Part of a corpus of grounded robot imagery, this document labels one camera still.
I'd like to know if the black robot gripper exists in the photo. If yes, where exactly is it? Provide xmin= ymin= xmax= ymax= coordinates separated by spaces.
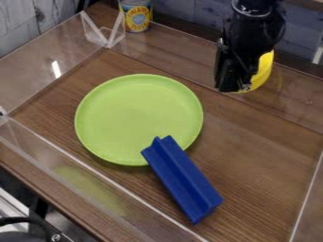
xmin=214 ymin=1 xmax=285 ymax=93

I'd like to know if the yellow toy banana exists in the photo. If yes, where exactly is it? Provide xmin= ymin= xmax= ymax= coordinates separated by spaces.
xmin=234 ymin=51 xmax=274 ymax=94

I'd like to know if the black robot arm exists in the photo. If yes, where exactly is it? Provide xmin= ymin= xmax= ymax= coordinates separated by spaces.
xmin=214 ymin=0 xmax=285 ymax=93

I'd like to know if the green round plate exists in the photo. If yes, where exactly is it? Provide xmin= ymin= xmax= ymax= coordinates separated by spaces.
xmin=74 ymin=74 xmax=202 ymax=166

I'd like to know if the blue plastic block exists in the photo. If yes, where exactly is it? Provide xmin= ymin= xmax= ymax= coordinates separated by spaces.
xmin=141 ymin=136 xmax=221 ymax=224

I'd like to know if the clear acrylic enclosure wall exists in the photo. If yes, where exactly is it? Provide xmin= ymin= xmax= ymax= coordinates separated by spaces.
xmin=0 ymin=6 xmax=323 ymax=242

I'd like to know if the black metal table bracket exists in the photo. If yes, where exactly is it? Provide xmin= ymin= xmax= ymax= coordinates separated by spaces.
xmin=27 ymin=198 xmax=73 ymax=242

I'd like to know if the black cable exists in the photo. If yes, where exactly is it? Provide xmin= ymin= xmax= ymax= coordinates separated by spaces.
xmin=0 ymin=217 xmax=47 ymax=242

